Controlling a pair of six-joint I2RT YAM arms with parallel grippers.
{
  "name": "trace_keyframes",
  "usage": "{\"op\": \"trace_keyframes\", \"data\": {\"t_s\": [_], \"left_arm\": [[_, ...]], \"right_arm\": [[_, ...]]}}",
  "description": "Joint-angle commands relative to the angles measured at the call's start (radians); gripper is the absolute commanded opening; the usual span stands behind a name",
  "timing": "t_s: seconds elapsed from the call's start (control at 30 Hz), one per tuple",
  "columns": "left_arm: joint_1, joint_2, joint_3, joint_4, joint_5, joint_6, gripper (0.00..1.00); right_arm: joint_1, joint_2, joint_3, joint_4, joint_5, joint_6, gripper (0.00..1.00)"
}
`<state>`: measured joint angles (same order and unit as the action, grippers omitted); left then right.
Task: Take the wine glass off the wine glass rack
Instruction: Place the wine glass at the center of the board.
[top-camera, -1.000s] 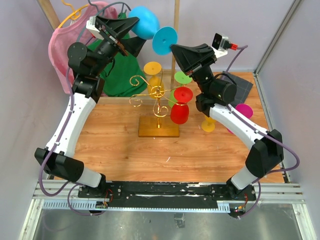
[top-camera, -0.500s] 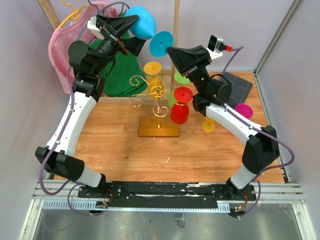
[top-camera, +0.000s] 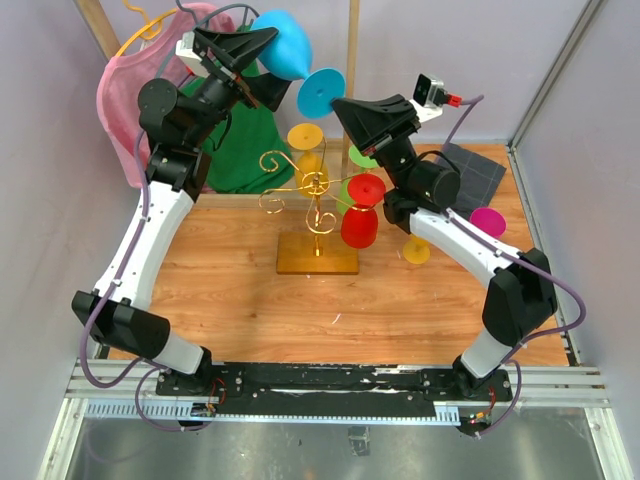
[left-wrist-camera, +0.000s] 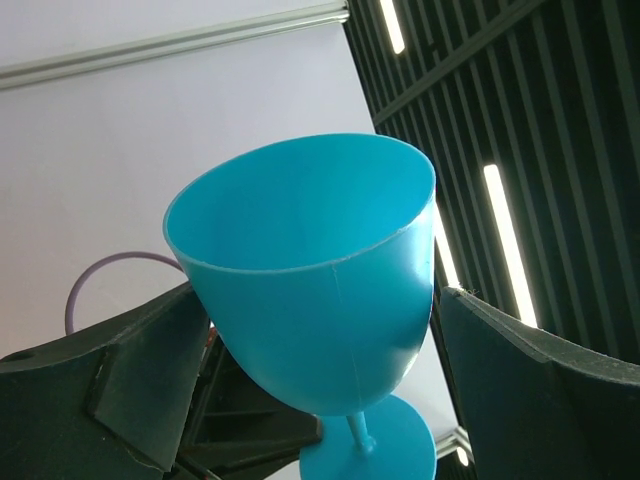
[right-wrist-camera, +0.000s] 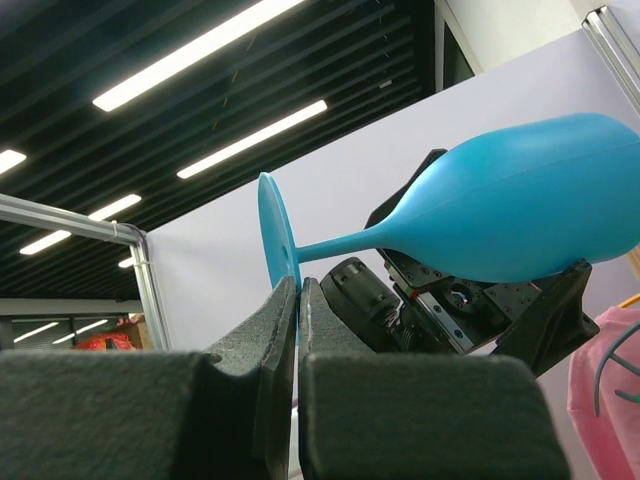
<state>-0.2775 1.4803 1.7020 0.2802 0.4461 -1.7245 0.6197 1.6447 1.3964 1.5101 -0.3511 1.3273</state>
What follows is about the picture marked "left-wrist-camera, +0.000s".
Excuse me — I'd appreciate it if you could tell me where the ceiling light strip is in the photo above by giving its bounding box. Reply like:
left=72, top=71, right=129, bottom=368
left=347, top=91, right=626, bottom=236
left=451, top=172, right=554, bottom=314
left=379, top=0, right=405, bottom=55
left=483, top=164, right=538, bottom=328

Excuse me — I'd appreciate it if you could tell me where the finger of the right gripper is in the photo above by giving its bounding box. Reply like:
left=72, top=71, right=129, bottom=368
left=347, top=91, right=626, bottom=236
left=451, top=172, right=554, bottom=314
left=174, top=328, right=323, bottom=479

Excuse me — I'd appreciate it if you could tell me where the blue wine glass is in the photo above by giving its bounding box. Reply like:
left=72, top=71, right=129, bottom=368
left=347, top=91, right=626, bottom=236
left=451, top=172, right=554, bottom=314
left=163, top=133, right=437, bottom=479

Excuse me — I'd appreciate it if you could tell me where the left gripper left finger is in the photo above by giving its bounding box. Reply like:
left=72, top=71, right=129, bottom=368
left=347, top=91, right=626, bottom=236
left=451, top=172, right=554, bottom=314
left=1, top=284, right=209, bottom=479

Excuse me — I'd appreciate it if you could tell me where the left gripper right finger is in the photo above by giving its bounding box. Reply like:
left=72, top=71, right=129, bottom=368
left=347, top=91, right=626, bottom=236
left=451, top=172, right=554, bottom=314
left=440, top=288, right=639, bottom=479

